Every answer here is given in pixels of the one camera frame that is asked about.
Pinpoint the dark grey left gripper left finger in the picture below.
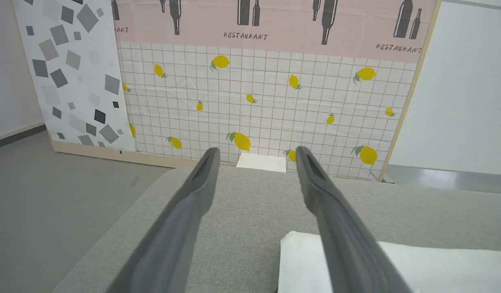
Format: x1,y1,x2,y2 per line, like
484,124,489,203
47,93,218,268
106,147,221,293

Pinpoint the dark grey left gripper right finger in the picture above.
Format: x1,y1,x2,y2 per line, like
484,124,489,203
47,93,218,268
295,146,414,293

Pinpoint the white and black t-shirt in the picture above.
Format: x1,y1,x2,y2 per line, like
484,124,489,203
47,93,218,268
277,231,501,293

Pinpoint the white box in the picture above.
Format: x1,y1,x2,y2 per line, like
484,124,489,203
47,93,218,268
236,153,287,173

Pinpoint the lemon grid print panel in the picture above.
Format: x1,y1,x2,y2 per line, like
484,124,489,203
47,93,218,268
111,0,442,182

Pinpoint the grey squares print panel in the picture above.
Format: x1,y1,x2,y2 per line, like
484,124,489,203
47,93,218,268
13,0,137,153

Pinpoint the white partition board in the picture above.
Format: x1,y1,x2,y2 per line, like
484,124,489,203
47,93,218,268
387,0,501,177

